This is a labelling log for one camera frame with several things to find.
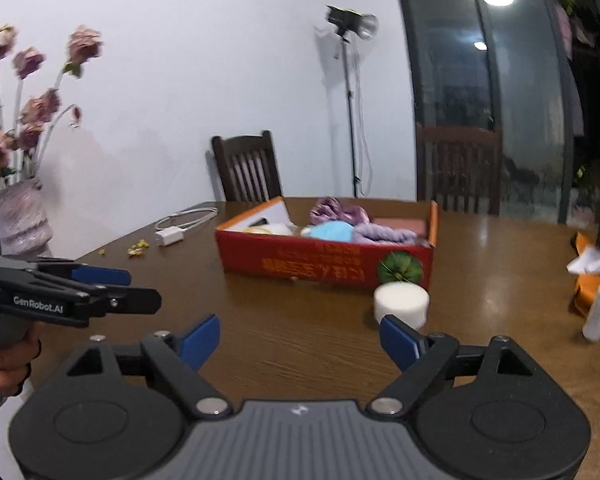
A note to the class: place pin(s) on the purple satin scrunchie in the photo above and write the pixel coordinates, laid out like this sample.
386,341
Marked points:
330,208

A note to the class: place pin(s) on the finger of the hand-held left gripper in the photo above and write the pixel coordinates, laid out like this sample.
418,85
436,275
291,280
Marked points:
102,275
130,300

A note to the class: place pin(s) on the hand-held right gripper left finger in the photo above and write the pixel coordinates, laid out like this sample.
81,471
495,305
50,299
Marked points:
200,342

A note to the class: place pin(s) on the folded pink towel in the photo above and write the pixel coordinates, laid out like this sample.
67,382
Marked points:
405,224

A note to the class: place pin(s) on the person's left hand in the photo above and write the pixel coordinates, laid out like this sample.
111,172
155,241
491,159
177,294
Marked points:
12,367

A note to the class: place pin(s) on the dark wooden chair with cushion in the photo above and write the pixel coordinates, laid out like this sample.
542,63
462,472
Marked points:
460,170

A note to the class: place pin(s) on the pink ribbed ceramic vase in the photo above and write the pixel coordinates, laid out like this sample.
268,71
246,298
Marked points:
22,220

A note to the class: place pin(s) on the glass sliding door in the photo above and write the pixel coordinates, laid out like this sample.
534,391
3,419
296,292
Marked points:
520,110

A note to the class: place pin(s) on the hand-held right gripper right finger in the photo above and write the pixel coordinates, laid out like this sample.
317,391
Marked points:
400,342

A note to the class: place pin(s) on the hanging pink garment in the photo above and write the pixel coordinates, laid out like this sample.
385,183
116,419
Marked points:
575,100

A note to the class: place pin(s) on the orange packet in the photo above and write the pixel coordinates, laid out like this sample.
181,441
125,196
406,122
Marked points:
582,296

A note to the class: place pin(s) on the white round foam sponge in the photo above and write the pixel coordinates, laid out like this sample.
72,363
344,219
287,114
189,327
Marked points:
400,305

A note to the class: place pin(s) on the red and orange cardboard box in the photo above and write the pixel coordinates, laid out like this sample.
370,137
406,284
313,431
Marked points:
300,262

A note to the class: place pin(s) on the light blue plush item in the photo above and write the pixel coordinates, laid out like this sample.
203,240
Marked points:
330,231

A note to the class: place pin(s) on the dark wooden slatted chair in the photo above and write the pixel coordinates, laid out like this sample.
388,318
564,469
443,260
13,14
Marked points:
250,170

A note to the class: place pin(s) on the white and yellow plush toy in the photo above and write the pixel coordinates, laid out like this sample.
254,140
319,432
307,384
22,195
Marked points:
270,230

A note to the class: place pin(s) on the studio light on stand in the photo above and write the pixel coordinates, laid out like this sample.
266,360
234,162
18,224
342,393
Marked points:
351,110

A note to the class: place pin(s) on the pink artificial flower bouquet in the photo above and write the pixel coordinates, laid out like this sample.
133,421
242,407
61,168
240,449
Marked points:
35,110

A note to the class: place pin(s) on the white power adapter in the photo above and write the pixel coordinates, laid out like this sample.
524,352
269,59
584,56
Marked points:
169,237

